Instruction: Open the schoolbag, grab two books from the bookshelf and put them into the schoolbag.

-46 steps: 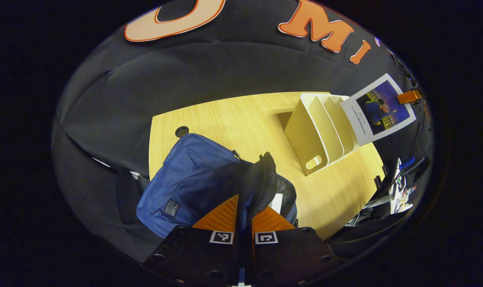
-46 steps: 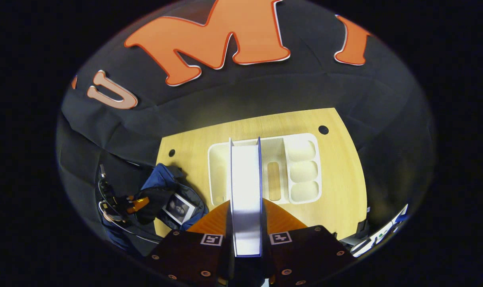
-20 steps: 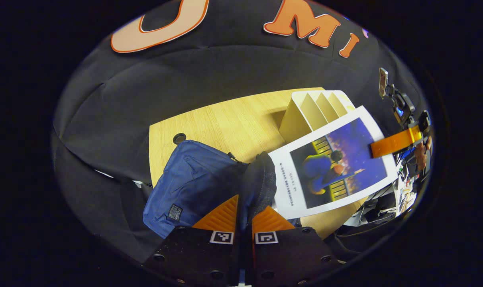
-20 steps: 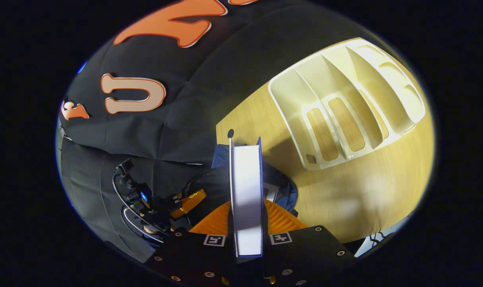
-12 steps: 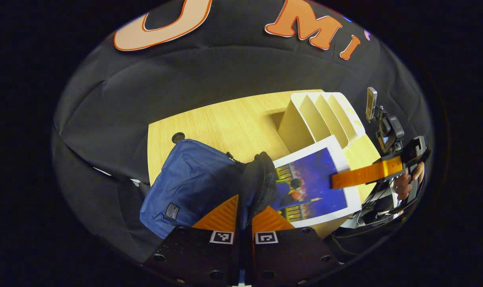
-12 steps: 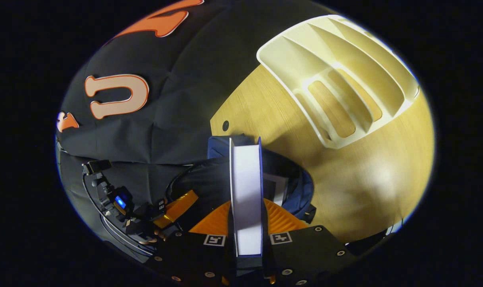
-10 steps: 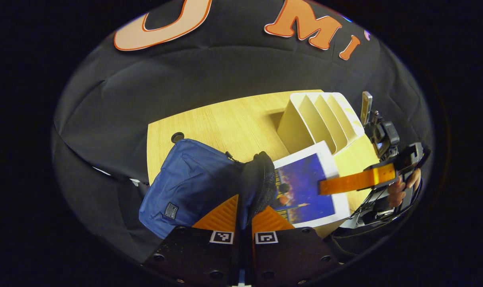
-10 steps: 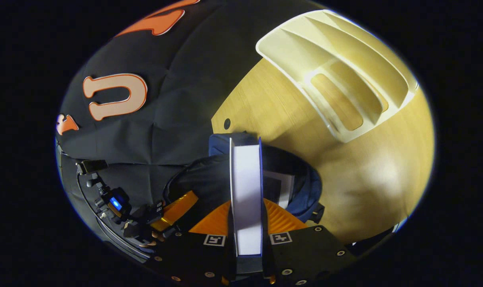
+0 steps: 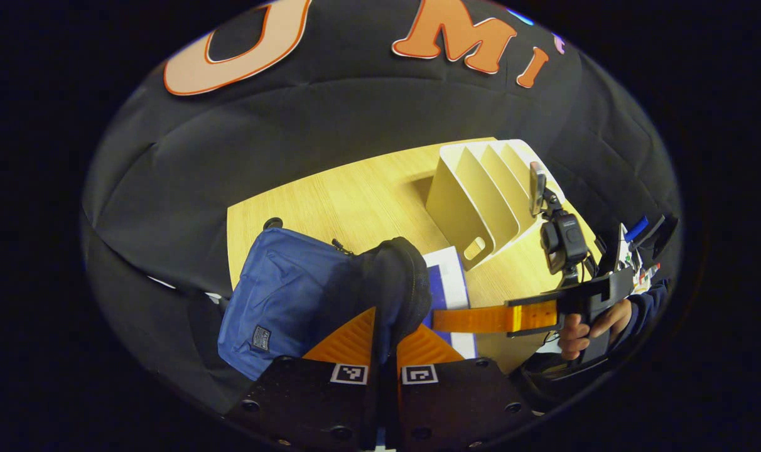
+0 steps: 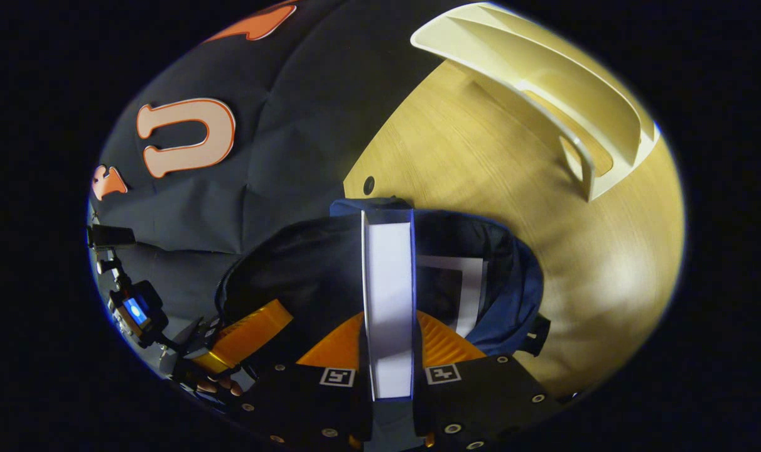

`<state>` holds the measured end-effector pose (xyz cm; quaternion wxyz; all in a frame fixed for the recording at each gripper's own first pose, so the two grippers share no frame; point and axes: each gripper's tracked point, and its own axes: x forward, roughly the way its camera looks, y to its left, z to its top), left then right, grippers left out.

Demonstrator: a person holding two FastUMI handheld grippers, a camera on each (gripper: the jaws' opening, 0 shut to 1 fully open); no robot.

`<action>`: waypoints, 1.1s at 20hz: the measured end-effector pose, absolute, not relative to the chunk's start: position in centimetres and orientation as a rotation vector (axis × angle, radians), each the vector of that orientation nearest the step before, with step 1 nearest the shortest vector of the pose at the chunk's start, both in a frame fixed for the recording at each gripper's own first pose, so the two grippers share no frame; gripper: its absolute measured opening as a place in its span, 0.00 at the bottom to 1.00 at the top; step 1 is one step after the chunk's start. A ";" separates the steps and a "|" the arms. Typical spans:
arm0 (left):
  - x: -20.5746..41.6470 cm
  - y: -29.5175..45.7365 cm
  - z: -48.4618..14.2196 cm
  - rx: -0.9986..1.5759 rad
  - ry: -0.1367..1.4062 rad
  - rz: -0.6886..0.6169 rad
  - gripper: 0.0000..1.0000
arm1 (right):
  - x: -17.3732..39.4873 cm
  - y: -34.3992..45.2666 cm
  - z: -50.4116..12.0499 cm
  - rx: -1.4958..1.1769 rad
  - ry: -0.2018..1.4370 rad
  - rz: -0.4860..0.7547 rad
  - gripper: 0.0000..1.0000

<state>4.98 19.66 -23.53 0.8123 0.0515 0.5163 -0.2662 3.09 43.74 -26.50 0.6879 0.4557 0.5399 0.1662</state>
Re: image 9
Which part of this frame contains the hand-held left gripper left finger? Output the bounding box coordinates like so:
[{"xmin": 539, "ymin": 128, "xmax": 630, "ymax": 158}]
[{"xmin": 224, "ymin": 306, "xmax": 381, "ymax": 449}]

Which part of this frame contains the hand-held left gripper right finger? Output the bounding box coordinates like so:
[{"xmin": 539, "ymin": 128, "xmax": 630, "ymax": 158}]
[{"xmin": 396, "ymin": 323, "xmax": 535, "ymax": 449}]

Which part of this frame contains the white and blue book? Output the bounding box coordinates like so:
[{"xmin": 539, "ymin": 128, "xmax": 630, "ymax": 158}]
[{"xmin": 423, "ymin": 247, "xmax": 478, "ymax": 360}]

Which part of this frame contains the blue schoolbag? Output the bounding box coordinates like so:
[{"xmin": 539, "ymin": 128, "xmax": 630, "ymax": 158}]
[{"xmin": 217, "ymin": 227, "xmax": 433, "ymax": 382}]

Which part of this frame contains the white bookshelf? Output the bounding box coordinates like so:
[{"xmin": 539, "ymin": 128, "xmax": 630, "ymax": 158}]
[{"xmin": 424, "ymin": 139, "xmax": 566, "ymax": 272}]

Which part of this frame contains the white clutter with cables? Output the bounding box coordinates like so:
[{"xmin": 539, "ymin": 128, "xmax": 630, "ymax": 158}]
[{"xmin": 597, "ymin": 213, "xmax": 679, "ymax": 296}]

